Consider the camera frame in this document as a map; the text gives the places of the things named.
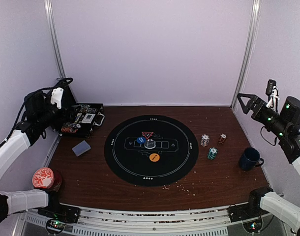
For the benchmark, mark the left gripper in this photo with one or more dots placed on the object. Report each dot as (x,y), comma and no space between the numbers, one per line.
(260,110)

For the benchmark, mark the chrome case handle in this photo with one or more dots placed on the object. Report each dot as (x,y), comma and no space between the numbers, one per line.
(100,119)

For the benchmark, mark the round black poker mat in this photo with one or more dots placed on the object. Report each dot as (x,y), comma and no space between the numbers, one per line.
(175,143)

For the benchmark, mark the playing card deck in case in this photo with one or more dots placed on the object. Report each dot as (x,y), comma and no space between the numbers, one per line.
(88,118)

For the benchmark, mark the grey card deck box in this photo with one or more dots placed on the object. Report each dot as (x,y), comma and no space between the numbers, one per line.
(81,148)

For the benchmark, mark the chips in case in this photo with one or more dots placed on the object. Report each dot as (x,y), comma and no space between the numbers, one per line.
(70,128)

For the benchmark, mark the orange big blind button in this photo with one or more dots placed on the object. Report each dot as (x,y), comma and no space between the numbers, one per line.
(154,157)

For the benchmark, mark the dark blue mug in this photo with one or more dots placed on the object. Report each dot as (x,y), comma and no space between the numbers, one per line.
(249,159)

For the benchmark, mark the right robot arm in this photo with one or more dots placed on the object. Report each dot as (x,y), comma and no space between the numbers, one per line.
(285,125)

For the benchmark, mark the red black chip stack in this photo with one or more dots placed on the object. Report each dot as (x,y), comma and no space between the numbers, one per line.
(222,138)

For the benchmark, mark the green chip stack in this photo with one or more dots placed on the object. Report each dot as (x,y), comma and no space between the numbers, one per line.
(212,153)

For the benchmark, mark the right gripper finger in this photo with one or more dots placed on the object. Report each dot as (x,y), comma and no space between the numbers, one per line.
(240,96)
(245,107)

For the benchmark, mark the blue small blind button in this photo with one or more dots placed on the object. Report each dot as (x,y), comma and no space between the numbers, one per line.
(141,140)

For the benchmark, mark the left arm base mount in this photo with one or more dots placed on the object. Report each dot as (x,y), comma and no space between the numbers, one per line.
(59,218)

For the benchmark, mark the red triangle marker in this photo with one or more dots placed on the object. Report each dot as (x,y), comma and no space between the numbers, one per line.
(147,134)

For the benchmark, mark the aluminium front rail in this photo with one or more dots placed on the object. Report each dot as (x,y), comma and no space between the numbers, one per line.
(215,221)

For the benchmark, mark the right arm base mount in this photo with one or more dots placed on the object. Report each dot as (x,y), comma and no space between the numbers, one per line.
(248,216)

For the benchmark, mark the black poker set case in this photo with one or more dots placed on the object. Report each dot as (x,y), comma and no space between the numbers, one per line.
(79,119)

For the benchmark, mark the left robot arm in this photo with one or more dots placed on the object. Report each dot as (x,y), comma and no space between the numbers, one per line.
(89,182)

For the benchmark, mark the red patterned tin can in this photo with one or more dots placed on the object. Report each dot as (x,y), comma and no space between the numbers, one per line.
(47,179)

